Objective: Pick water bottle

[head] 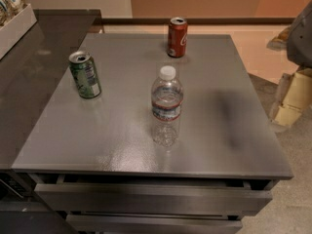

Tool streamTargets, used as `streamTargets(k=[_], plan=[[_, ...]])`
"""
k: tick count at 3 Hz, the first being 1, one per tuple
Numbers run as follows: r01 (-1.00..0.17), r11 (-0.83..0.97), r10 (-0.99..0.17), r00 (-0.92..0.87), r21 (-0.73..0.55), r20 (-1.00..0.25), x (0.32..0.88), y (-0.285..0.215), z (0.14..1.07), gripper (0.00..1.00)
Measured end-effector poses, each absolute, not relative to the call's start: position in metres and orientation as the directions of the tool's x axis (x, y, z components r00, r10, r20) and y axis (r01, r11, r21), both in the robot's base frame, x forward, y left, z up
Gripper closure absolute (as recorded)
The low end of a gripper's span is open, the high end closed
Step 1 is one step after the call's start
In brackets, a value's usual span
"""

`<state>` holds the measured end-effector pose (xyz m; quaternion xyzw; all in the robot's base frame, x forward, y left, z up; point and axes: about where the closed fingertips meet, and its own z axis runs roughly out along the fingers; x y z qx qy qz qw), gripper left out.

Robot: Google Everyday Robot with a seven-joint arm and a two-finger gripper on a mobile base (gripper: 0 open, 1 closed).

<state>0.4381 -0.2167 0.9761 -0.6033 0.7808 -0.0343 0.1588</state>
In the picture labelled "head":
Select green soda can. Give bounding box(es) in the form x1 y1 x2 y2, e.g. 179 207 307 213
69 51 101 98

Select snack packets in box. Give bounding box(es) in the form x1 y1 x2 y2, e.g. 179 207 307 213
0 0 26 26

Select clear plastic water bottle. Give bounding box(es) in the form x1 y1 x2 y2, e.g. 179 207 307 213
151 65 183 147

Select white snack box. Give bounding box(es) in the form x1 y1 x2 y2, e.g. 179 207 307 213
0 4 37 59

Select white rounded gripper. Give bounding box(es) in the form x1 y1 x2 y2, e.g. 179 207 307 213
269 1 312 128

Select dark grey side counter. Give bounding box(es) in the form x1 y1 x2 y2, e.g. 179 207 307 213
0 9 101 234

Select grey upper drawer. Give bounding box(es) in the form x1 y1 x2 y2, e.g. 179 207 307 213
35 175 272 215

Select red soda can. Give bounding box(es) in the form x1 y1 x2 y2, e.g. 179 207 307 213
167 17 188 58

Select grey drawer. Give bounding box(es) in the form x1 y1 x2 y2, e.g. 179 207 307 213
66 214 242 234
35 175 272 215

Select grey lower drawer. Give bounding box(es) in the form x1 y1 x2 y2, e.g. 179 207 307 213
66 214 242 234

